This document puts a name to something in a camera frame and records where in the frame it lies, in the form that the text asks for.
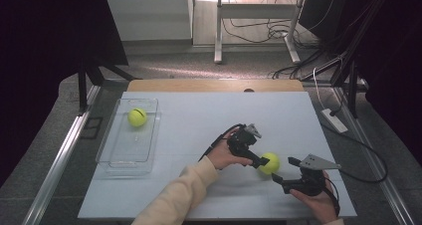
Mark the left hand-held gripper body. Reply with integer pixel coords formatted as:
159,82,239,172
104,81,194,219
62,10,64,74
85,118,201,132
227,122,263,159

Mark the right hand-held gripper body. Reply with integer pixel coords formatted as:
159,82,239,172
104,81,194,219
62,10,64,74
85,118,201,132
282,153,342,197

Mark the plain yellow tennis ball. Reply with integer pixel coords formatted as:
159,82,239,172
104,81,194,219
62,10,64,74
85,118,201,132
258,151,281,176

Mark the tennis ball with black slit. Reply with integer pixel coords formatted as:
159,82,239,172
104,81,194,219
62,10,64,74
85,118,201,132
127,107,148,128

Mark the clear plastic container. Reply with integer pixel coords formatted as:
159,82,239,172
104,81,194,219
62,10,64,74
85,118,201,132
95,98,162,177

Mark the person's left hand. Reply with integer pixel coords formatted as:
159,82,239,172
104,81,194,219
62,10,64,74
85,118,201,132
205,126,255,170

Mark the person's right hand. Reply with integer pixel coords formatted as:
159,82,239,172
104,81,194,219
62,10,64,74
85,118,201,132
289,169,341,224

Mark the white table cover board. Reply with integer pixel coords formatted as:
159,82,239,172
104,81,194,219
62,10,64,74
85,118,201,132
78,91,357,219

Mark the white power strip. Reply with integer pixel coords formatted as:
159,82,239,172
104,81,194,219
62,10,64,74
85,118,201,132
320,108,349,134

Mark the black metal stand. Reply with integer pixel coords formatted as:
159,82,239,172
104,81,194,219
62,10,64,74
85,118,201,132
77,57,142,114
329,0,382,119

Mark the black curtain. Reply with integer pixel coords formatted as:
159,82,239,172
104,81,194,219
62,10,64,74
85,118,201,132
0,0,129,186
344,0,422,168

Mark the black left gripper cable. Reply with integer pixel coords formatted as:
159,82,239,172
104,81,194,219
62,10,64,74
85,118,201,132
198,123,245,162

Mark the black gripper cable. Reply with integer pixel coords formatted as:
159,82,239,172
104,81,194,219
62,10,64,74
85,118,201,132
319,121,389,184
198,123,245,162

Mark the metal floor rail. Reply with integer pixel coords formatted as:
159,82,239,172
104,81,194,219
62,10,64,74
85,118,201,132
332,85,416,225
21,85,103,225

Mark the white power cable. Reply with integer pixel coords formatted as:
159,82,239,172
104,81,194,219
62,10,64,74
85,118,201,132
313,67,325,111

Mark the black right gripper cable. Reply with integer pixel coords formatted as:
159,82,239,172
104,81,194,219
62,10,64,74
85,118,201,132
319,121,389,184

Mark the bundle of black floor cables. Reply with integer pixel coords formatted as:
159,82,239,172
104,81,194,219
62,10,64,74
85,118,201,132
221,0,332,81

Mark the white desk frame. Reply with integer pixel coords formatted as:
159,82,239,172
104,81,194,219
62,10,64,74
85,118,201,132
213,0,308,65

